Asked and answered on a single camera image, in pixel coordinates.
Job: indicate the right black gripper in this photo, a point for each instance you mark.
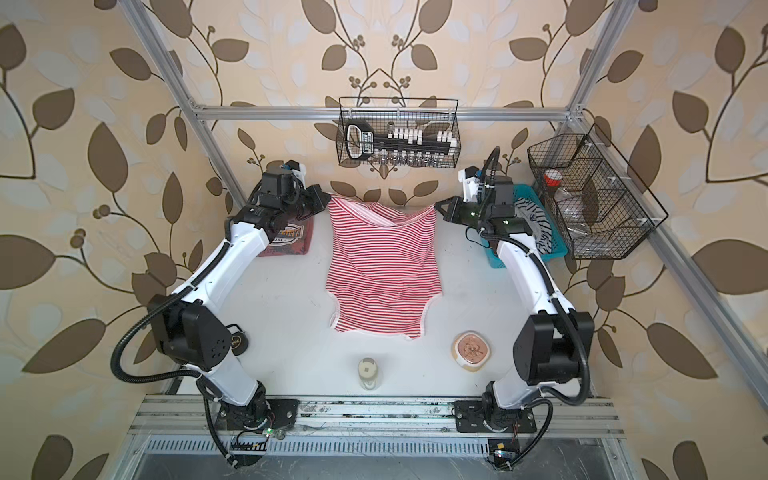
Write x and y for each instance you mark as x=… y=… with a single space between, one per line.
x=457 y=204

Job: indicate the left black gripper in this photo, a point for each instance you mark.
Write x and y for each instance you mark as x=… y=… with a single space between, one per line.
x=316 y=203

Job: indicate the striped red white tank top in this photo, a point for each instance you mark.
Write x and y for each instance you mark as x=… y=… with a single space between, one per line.
x=383 y=273

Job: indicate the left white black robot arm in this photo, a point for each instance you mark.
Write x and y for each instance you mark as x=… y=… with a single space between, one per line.
x=185 y=324

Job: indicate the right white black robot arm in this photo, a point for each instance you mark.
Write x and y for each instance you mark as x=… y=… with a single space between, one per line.
x=551 y=352

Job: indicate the navy white striped tank top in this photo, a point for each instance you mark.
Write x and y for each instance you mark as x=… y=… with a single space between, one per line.
x=537 y=220

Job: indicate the teal plastic basket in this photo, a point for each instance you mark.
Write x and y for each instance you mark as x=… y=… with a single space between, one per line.
x=508 y=193

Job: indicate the beige round container pink lid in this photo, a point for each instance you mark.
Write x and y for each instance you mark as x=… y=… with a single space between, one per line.
x=470 y=351

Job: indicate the small clear jar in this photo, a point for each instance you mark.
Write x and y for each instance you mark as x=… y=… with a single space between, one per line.
x=368 y=372

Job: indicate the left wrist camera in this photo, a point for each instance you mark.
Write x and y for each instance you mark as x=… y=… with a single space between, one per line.
x=296 y=168

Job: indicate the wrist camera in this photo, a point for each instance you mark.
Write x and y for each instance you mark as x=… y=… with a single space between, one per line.
x=296 y=168
x=472 y=184

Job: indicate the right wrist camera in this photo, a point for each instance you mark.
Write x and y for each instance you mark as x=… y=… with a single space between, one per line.
x=472 y=184

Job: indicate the black wire basket right wall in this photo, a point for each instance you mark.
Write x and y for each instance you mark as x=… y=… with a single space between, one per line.
x=601 y=200

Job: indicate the black wire basket wall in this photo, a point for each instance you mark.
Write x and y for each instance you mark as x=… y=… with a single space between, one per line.
x=400 y=109
x=601 y=200

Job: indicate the black handled bottle rack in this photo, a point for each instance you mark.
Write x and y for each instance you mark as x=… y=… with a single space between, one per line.
x=429 y=143

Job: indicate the black wire basket back wall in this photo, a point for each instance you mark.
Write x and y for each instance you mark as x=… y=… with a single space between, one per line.
x=400 y=109

